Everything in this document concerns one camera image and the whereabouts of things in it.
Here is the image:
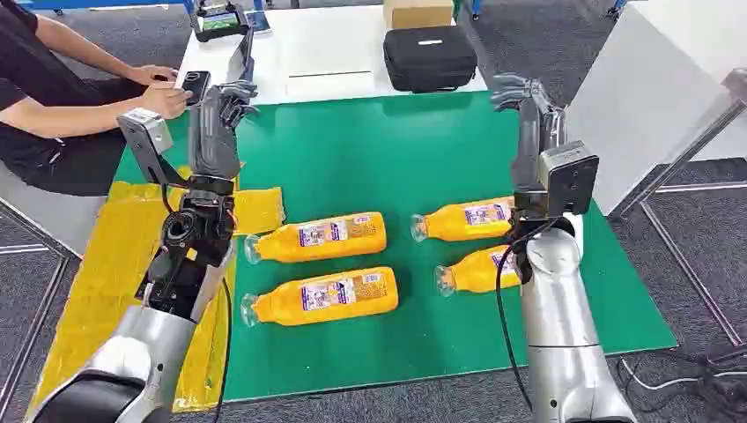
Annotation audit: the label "person's right hand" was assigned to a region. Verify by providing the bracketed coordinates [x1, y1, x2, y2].
[139, 80, 194, 121]

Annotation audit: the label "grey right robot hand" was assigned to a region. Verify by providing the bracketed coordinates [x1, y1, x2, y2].
[490, 72, 567, 194]

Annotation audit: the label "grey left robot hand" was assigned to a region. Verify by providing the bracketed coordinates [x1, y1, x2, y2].
[188, 80, 260, 182]

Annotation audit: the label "person's left hand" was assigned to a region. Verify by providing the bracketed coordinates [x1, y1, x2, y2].
[129, 64, 179, 86]

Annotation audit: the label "black smartphone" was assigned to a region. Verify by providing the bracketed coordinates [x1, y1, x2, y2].
[181, 70, 212, 108]

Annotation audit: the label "orange drink bottle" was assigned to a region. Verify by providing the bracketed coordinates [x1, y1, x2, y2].
[433, 243, 522, 298]
[410, 197, 516, 244]
[243, 211, 388, 266]
[240, 266, 400, 329]

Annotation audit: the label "black controller with screen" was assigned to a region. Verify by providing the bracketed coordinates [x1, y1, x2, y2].
[189, 1, 251, 44]

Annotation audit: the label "blue metal rack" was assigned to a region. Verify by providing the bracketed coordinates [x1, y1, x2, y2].
[17, 0, 196, 16]

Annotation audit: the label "dark tablet with cover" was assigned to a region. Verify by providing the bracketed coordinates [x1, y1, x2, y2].
[226, 26, 256, 84]

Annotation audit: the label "dark blue booklet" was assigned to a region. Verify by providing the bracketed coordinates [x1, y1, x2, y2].
[245, 10, 272, 35]

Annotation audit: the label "person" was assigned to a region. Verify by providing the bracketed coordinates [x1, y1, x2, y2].
[0, 0, 195, 198]

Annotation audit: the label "large white table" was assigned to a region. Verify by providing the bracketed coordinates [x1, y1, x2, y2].
[565, 0, 747, 217]

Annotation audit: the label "black zipped carry case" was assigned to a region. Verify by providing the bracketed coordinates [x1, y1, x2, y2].
[383, 25, 479, 94]

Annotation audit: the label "green table mat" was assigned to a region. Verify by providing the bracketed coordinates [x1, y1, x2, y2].
[114, 90, 678, 404]

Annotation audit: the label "yellow plastic sheet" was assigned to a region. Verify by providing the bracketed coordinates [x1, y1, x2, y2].
[26, 165, 286, 417]

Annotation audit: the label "grey seat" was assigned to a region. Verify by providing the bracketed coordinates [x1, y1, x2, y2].
[0, 160, 109, 258]

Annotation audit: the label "brown cardboard box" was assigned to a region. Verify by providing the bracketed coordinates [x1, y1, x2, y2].
[383, 0, 455, 30]

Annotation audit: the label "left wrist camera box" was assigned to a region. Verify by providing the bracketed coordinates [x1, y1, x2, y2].
[116, 108, 189, 188]

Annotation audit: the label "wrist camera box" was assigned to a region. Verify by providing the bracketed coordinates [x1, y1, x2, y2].
[536, 140, 601, 219]
[116, 108, 189, 188]

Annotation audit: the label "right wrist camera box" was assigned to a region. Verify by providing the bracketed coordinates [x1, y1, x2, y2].
[536, 140, 601, 219]

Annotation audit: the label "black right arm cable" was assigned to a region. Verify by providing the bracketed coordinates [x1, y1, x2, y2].
[494, 219, 561, 412]

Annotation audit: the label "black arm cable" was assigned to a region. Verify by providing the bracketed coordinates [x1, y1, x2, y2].
[211, 278, 234, 423]
[494, 219, 561, 412]

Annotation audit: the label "steel floor frame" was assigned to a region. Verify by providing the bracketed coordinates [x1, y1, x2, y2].
[606, 67, 747, 348]
[0, 198, 83, 410]

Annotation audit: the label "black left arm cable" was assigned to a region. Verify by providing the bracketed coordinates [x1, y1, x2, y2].
[211, 278, 234, 423]

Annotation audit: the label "black floor cables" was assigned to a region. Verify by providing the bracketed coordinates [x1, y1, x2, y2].
[618, 349, 747, 423]

